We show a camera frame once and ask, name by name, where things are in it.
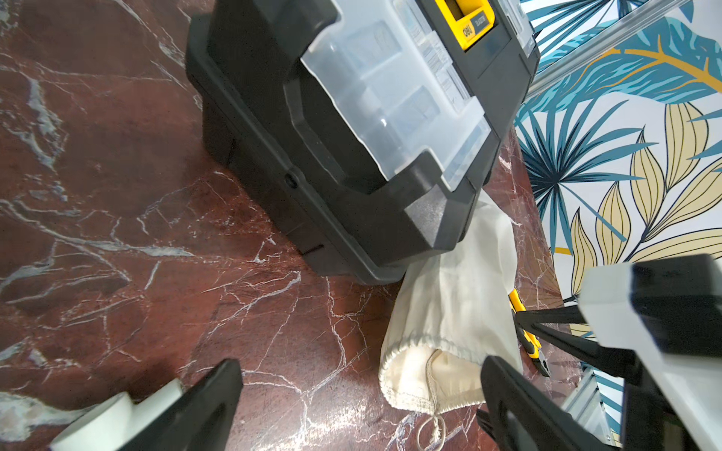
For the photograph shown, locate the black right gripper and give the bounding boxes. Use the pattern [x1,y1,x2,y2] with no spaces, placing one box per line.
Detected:
[515,306,721,450]

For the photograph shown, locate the cream cloth drawstring bag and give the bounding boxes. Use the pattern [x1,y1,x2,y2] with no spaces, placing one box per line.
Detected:
[378,193,523,450]

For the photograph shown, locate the black plastic toolbox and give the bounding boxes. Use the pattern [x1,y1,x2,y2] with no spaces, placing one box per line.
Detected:
[185,1,541,285]

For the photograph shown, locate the white PVC pipe tee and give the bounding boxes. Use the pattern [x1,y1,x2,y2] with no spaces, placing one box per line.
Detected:
[49,379,184,451]

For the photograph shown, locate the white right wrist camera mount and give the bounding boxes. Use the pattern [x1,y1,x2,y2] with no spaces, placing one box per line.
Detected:
[578,255,721,450]

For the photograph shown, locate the aluminium frame post right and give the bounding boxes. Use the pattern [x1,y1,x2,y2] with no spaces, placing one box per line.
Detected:
[522,1,685,101]

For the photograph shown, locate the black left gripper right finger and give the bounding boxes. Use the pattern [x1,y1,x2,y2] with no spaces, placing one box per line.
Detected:
[481,356,612,450]

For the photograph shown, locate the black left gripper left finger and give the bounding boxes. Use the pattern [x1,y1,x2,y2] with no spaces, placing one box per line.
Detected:
[122,359,244,451]

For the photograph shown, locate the yellow black pliers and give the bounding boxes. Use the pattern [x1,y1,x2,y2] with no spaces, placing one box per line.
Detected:
[509,289,551,378]

